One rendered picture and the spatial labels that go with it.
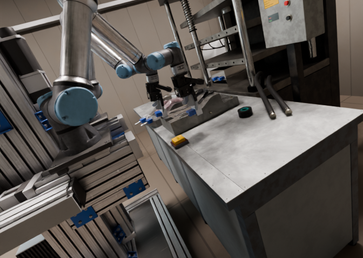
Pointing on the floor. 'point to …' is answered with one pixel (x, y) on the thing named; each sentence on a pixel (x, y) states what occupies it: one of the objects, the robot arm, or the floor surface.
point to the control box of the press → (291, 25)
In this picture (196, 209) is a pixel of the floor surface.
